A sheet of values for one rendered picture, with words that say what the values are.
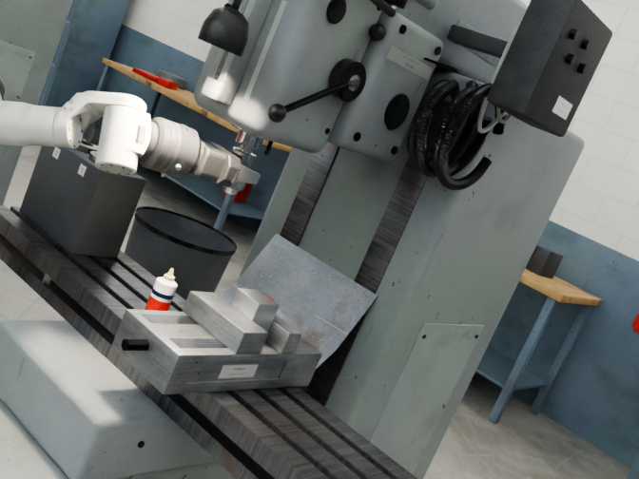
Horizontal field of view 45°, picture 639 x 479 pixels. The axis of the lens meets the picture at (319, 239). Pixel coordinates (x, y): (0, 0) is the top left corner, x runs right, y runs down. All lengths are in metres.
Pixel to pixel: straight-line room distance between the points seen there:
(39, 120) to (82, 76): 7.46
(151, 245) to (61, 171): 1.61
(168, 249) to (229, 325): 2.02
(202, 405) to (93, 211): 0.55
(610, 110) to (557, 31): 4.26
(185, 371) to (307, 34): 0.56
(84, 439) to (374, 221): 0.75
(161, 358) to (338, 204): 0.67
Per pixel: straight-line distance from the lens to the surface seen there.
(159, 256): 3.30
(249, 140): 1.39
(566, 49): 1.41
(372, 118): 1.44
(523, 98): 1.36
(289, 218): 1.80
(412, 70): 1.49
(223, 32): 1.19
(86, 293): 1.52
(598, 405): 5.47
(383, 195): 1.66
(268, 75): 1.29
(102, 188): 1.65
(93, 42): 8.75
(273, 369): 1.36
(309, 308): 1.68
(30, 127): 1.34
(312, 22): 1.29
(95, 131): 1.33
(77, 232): 1.67
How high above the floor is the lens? 1.43
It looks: 10 degrees down
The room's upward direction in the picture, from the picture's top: 23 degrees clockwise
